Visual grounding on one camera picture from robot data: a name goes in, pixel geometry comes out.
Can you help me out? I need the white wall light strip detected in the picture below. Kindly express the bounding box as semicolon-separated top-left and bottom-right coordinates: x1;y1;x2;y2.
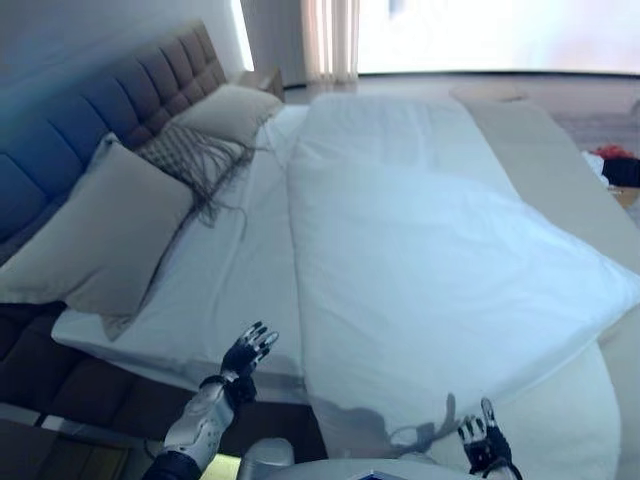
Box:
227;0;257;77

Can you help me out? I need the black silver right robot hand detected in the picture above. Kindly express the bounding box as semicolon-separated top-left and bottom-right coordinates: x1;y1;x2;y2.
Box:
457;397;515;474

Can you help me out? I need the dark brown bed frame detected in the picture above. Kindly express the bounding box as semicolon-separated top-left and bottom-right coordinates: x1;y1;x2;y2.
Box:
0;299;327;452

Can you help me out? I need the beige textured bed runner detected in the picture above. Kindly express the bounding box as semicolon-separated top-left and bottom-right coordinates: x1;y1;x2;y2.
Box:
429;97;640;480

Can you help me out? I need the large beige pillow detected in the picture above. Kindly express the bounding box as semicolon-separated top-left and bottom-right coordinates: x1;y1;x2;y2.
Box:
0;132;197;345

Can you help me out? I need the white fitted bed sheet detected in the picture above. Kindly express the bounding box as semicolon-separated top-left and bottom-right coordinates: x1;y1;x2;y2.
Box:
52;104;312;392

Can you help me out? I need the grey tufted headboard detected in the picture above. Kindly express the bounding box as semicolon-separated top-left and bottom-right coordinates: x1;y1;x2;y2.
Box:
0;18;230;262

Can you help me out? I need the white crumpled garment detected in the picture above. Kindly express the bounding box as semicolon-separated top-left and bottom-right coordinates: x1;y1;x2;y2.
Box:
579;149;609;177

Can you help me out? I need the black garment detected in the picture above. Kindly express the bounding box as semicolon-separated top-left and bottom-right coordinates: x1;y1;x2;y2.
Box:
601;157;640;191

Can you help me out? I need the silver robot torso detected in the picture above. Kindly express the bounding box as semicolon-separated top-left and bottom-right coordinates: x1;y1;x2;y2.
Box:
239;438;481;480

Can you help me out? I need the sheer beige curtain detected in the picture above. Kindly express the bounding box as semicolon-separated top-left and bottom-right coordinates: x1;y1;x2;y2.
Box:
299;0;362;85

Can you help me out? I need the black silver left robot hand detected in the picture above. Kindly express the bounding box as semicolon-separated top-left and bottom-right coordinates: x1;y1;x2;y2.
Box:
219;322;280;404

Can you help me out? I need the light wooden nightstand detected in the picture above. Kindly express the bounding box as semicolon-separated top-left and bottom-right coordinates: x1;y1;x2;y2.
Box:
232;67;285;102

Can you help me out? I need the grey patterned fringed cushion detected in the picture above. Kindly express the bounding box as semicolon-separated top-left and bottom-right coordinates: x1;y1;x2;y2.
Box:
134;122;257;230

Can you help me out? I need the white duvet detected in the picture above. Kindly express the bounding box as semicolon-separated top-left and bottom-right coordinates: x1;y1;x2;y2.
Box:
284;92;640;447

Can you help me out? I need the small beige pillow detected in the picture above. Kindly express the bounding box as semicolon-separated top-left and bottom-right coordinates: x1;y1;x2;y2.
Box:
172;82;285;150

